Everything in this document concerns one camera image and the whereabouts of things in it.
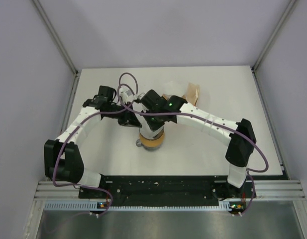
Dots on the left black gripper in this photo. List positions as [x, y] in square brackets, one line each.
[130, 119]

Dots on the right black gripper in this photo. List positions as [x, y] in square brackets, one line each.
[153, 127]

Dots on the white paper coffee filter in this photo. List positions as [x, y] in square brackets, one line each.
[174, 88]

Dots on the orange coffee filter box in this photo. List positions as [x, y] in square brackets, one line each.
[192, 93]

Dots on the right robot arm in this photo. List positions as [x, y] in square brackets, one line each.
[239, 137]

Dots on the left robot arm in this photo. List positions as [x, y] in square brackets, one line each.
[62, 157]

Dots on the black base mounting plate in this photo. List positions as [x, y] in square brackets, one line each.
[162, 191]

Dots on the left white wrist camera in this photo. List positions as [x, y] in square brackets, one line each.
[126, 95]

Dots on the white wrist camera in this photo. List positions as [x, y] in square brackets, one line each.
[126, 95]
[139, 95]

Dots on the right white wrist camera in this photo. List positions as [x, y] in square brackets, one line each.
[139, 95]

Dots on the grey slotted cable duct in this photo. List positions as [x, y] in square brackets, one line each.
[96, 206]

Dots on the aluminium frame rail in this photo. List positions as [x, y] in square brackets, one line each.
[269, 190]

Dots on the left corner aluminium post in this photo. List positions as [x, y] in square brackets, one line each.
[54, 36]

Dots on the corner aluminium post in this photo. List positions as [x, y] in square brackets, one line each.
[54, 36]
[290, 8]

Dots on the right corner aluminium post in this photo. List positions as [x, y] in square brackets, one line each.
[290, 8]

